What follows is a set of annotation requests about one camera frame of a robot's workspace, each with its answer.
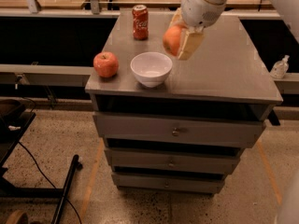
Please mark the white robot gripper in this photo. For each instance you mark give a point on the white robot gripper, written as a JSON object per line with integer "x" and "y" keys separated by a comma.
{"x": 199, "y": 10}

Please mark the orange fruit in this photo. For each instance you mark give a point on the orange fruit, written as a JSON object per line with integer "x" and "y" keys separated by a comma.
{"x": 171, "y": 39}

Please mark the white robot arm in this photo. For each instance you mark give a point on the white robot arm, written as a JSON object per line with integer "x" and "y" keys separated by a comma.
{"x": 288, "y": 11}

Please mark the white bowl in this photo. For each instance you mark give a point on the white bowl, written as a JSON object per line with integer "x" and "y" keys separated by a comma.
{"x": 151, "y": 69}

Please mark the red soda can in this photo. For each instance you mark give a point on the red soda can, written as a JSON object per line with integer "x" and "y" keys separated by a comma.
{"x": 140, "y": 22}

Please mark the red apple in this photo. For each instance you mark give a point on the red apple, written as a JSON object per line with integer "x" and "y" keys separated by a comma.
{"x": 106, "y": 64}

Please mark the top grey drawer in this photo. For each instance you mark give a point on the top grey drawer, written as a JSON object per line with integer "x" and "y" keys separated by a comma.
{"x": 208, "y": 132}

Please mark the grey drawer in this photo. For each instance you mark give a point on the grey drawer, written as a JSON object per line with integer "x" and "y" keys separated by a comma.
{"x": 167, "y": 183}
{"x": 208, "y": 132}
{"x": 168, "y": 161}

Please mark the clear sanitizer bottle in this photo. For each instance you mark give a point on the clear sanitizer bottle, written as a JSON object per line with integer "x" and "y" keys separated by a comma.
{"x": 280, "y": 68}

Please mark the middle grey drawer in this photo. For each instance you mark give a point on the middle grey drawer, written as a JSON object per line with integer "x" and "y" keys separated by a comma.
{"x": 168, "y": 161}

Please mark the bottom grey drawer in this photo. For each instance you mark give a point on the bottom grey drawer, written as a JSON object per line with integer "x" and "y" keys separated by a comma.
{"x": 167, "y": 183}

